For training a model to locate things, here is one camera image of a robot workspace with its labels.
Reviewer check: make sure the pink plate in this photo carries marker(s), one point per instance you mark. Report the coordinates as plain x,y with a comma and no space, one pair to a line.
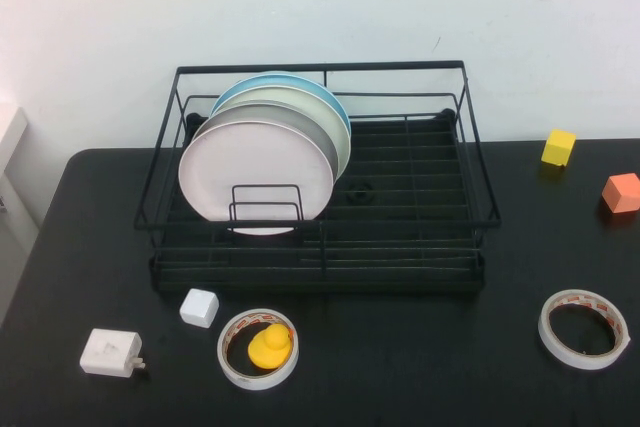
250,167

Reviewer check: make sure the cream plate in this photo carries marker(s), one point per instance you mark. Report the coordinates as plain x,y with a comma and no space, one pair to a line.
342,147

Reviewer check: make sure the grey plate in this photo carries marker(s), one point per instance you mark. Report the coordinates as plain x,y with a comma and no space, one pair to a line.
310,131

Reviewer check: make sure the blue plate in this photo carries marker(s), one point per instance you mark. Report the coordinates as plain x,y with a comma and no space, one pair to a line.
260,81

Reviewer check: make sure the yellow rubber duck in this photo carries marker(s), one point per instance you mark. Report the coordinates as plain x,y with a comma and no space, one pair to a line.
269,351

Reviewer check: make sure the white cube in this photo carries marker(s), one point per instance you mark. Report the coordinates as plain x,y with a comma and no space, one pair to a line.
197,308

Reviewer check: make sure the white tape roll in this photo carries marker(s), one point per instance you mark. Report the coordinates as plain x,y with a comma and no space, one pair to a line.
257,382
575,361

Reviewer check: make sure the yellow cube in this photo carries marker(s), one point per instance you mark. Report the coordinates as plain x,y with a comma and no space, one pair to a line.
556,148

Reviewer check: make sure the white power adapter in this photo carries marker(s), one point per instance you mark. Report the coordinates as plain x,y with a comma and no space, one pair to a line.
107,351

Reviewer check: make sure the orange cube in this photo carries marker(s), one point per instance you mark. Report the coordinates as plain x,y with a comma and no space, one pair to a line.
621,194

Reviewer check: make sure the white cabinet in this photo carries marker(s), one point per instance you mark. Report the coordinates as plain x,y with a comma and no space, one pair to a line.
12,147

